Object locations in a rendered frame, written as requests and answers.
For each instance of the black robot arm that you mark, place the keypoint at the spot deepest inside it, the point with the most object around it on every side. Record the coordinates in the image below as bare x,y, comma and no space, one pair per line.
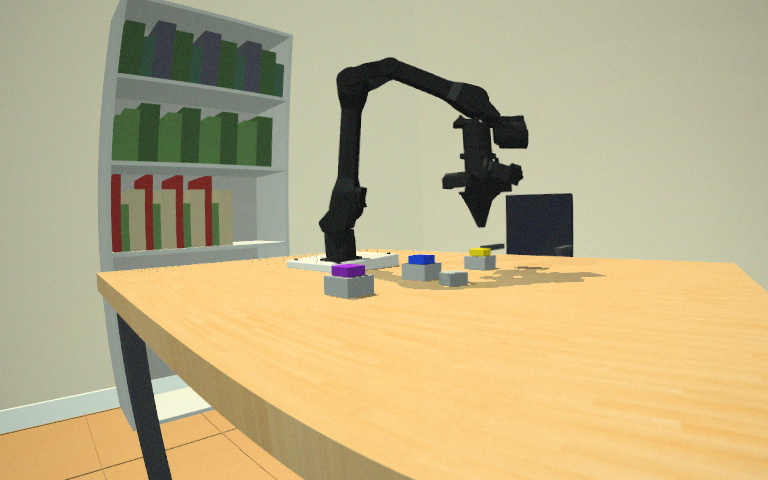
353,84

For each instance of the blue button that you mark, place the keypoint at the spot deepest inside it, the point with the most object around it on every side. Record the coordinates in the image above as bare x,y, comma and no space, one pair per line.
421,268

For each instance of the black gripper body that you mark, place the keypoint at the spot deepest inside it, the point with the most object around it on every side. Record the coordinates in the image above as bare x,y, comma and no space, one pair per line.
471,177

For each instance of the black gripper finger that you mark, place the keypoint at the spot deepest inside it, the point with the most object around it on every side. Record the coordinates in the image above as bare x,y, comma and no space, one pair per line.
488,203
475,201

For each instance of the yellow button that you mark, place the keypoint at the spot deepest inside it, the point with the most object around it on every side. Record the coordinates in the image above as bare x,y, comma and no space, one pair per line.
479,259

